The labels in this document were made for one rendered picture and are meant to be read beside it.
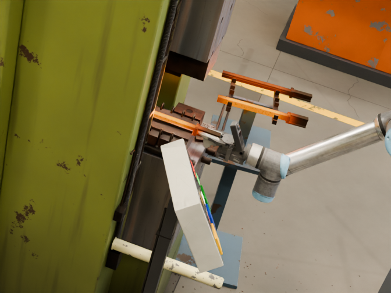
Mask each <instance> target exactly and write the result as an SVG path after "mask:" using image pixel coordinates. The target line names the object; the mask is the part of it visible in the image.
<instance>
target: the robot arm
mask: <svg viewBox="0 0 391 293"><path fill-rule="evenodd" d="M230 129H231V132H232V135H230V134H228V133H226V132H224V131H220V130H215V129H211V130H214V131H217V132H219V133H221V136H220V137H219V138H218V137H216V136H213V135H210V134H207V133H205V132H202V131H198V134H199V135H200V136H202V137H203V146H204V147H205V148H208V147H209V146H211V145H213V146H218V149H217V152H216V158H218V159H221V160H224V161H226V162H228V160H231V161H232V162H235V163H238V164H240V165H243V163H244V162H245V161H246V162H245V164H246V165H249V166H251V167H254V168H256V169H259V170H260V172H259V175H258V177H257V180H256V182H255V185H254V188H253V191H252V195H253V197H254V198H255V199H256V200H258V201H260V202H264V203H269V202H272V200H273V199H274V197H275V194H276V191H277V189H278V186H279V183H280V181H281V179H284V178H285V177H287V176H289V175H291V174H293V173H296V172H298V171H301V170H304V169H307V168H309V167H312V166H315V165H318V164H320V163H323V162H326V161H328V160H331V159H334V158H336V157H339V156H342V155H345V154H347V153H350V152H352V151H356V150H358V149H361V148H363V147H367V146H369V145H372V144H374V143H377V142H379V141H385V147H386V150H387V152H388V154H389V155H390V156H391V110H390V111H387V112H383V113H380V114H378V115H377V116H376V119H375V120H373V121H371V122H368V123H365V124H362V125H360V126H357V127H355V128H352V129H349V130H347V131H344V132H342V133H339V134H336V135H334V136H331V137H329V138H326V139H324V140H321V141H318V142H316V143H313V144H311V145H308V146H305V147H303V148H300V149H298V150H295V151H293V152H290V153H287V154H285V155H284V154H283V153H279V152H276V151H273V150H271V149H268V148H266V147H263V146H260V145H258V144H255V143H253V144H252V146H251V144H248V145H247V147H245V144H244V141H243V136H242V134H241V129H240V126H239V122H238V121H233V122H232V123H231V125H230ZM219 157H221V158H219ZM222 158H224V159H222Z"/></svg>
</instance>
